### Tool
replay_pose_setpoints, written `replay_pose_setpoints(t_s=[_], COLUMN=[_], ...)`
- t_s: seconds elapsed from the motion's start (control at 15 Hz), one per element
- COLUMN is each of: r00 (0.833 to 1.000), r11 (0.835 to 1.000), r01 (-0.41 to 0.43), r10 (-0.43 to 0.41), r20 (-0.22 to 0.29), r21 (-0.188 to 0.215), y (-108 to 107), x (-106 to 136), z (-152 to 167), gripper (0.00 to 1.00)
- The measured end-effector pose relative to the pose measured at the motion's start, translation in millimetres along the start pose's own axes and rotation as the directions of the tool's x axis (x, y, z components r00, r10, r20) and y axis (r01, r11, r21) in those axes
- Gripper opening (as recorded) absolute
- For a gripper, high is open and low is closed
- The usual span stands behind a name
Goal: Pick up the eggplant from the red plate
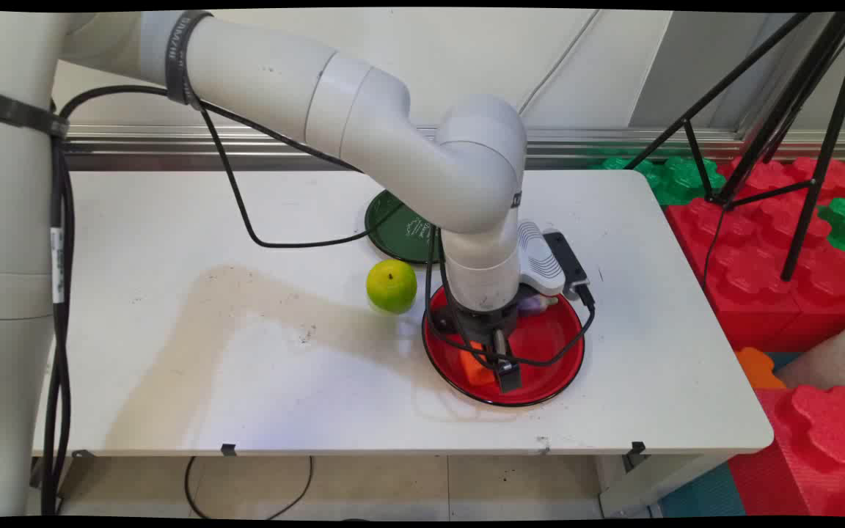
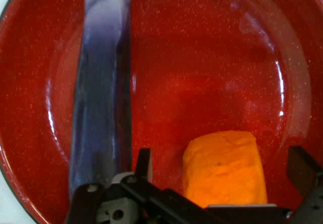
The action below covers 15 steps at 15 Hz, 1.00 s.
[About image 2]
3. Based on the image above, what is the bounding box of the orange toy carrot piece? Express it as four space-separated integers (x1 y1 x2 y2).
182 130 268 208

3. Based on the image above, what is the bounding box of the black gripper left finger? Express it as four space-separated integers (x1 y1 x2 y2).
64 147 223 224

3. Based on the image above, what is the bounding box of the purple toy eggplant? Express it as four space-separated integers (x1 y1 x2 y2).
68 0 133 202

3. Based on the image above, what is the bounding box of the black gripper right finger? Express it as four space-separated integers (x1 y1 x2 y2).
287 145 323 224

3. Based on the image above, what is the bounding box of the red round plate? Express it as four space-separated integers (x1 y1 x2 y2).
0 0 323 224

